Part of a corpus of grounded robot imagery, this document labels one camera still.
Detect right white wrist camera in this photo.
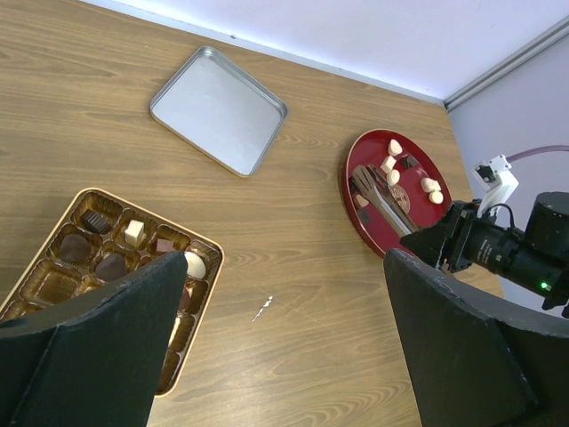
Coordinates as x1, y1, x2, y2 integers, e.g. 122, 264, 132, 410
473, 155, 519, 218

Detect aluminium frame rail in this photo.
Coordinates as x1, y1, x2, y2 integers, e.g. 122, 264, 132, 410
444, 17, 568, 112

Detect white scrap on table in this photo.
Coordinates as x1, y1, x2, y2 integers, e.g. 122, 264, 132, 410
251, 295, 273, 323

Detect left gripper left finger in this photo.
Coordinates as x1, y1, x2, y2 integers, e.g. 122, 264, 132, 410
1, 251, 188, 426

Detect dark square chocolate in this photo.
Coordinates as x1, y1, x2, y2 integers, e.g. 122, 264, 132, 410
400, 155, 419, 170

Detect white chocolate in box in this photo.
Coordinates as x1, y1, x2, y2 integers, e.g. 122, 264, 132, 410
184, 251, 207, 279

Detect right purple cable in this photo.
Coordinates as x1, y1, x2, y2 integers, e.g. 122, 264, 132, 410
506, 144, 569, 164

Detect gold chocolate box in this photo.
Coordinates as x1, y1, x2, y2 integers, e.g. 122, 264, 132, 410
1, 188, 225, 398

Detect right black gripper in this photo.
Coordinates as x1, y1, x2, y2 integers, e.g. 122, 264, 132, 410
399, 199, 511, 272

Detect round red plate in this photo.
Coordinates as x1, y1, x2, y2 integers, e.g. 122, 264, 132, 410
341, 129, 452, 257

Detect brown metal tongs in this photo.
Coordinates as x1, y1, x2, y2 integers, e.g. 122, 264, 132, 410
351, 165, 420, 237

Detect white heart chocolate top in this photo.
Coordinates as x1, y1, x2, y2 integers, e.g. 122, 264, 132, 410
388, 139, 403, 157

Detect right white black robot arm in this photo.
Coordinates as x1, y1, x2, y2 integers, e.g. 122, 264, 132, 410
400, 191, 568, 318

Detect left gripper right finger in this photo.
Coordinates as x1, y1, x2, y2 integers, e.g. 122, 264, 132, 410
384, 249, 568, 426

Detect silver tin lid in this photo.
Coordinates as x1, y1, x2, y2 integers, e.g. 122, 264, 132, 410
149, 46, 288, 178

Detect white chocolate pair right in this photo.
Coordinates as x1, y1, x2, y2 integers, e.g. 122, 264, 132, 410
421, 177, 445, 205

